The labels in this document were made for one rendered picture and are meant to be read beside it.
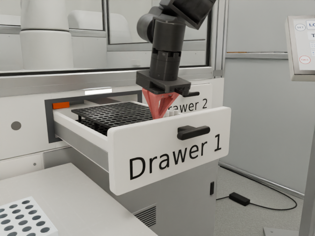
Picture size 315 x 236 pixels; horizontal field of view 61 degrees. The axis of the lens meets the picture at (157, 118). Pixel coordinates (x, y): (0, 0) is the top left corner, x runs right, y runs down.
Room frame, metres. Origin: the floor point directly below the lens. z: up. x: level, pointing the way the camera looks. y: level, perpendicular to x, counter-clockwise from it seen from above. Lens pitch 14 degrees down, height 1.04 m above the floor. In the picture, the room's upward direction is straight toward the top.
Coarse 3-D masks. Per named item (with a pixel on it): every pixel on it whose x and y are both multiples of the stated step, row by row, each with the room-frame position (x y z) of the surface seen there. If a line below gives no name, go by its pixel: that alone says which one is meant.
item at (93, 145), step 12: (72, 108) 0.71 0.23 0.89; (60, 120) 0.62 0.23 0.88; (72, 120) 0.58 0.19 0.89; (60, 132) 0.62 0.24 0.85; (72, 132) 0.56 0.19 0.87; (84, 132) 0.51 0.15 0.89; (96, 132) 0.49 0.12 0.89; (72, 144) 0.56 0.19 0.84; (84, 144) 0.51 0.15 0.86; (96, 144) 0.47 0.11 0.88; (96, 156) 0.47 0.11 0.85; (108, 168) 0.43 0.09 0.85
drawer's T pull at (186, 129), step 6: (186, 126) 0.47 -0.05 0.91; (192, 126) 0.47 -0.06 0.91; (204, 126) 0.46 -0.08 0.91; (180, 132) 0.43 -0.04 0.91; (186, 132) 0.43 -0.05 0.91; (192, 132) 0.44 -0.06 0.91; (198, 132) 0.45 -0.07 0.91; (204, 132) 0.46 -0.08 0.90; (180, 138) 0.42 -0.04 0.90; (186, 138) 0.43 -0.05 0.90
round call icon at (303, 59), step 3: (300, 57) 1.08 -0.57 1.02; (303, 57) 1.08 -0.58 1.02; (306, 57) 1.08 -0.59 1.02; (309, 57) 1.07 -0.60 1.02; (300, 60) 1.07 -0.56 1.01; (303, 60) 1.07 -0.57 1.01; (306, 60) 1.07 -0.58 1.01; (309, 60) 1.06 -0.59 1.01; (300, 63) 1.06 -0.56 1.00; (303, 63) 1.06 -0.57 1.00; (306, 63) 1.06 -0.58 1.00; (309, 63) 1.06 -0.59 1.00
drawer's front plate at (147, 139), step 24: (168, 120) 0.45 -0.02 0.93; (192, 120) 0.49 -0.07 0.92; (216, 120) 0.53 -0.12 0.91; (120, 144) 0.39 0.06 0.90; (144, 144) 0.42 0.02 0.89; (168, 144) 0.45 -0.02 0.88; (192, 144) 0.49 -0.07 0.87; (216, 144) 0.53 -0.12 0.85; (120, 168) 0.39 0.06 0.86; (168, 168) 0.45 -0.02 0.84; (120, 192) 0.39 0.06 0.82
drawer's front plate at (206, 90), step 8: (192, 88) 0.94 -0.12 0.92; (200, 88) 0.97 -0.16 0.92; (208, 88) 0.99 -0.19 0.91; (192, 96) 0.94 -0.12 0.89; (200, 96) 0.97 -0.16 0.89; (208, 96) 0.99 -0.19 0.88; (176, 104) 0.89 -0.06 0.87; (184, 104) 0.92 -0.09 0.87; (192, 104) 0.94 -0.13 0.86; (200, 104) 0.97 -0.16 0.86; (208, 104) 1.00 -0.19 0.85; (184, 112) 0.92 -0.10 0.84
